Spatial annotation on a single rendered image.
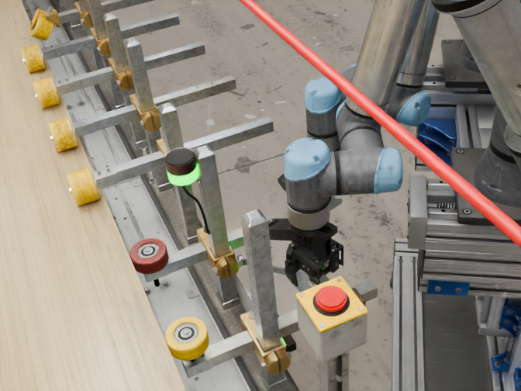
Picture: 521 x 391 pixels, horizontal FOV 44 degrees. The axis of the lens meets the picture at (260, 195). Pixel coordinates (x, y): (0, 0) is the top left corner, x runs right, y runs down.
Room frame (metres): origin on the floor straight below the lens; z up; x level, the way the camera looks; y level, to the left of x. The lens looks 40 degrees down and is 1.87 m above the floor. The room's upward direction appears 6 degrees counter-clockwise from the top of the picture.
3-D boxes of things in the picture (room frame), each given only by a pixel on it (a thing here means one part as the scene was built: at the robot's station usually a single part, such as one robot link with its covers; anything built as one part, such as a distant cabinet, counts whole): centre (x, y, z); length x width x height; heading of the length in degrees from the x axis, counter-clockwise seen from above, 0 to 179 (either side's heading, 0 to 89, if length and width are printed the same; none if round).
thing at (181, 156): (1.01, 0.15, 1.04); 0.06 x 0.06 x 0.22; 20
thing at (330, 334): (0.55, -0.08, 1.18); 0.07 x 0.07 x 0.08; 20
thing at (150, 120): (1.52, 0.28, 0.95); 0.14 x 0.06 x 0.05; 20
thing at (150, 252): (1.01, 0.25, 0.85); 0.08 x 0.08 x 0.11
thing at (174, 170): (1.01, 0.15, 1.14); 0.06 x 0.06 x 0.02
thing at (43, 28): (2.18, 0.70, 0.93); 0.09 x 0.08 x 0.09; 110
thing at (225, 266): (1.05, 0.11, 0.85); 0.14 x 0.06 x 0.05; 20
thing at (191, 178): (1.01, 0.15, 1.11); 0.06 x 0.06 x 0.02
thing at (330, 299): (0.55, -0.08, 1.22); 0.04 x 0.04 x 0.02
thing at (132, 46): (1.49, 0.28, 0.93); 0.04 x 0.04 x 0.48; 20
